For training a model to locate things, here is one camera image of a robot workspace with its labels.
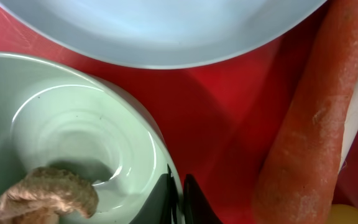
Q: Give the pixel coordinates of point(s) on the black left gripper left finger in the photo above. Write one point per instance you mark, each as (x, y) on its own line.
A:
(161, 205)

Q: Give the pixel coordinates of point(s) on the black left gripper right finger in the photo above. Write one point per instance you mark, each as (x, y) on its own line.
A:
(197, 209)

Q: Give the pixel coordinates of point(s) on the orange carrot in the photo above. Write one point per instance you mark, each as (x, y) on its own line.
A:
(297, 180)

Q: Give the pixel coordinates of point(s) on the brown food lump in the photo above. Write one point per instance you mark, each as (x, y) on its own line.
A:
(46, 194)

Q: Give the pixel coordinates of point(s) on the yellow plastic cup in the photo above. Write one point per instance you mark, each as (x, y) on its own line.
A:
(342, 214)

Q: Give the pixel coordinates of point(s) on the mint green bowl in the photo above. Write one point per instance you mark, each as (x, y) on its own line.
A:
(53, 115)

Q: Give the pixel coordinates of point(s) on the red serving tray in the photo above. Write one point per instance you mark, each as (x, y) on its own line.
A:
(218, 121)

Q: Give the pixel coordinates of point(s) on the light blue plate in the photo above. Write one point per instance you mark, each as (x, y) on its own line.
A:
(161, 34)

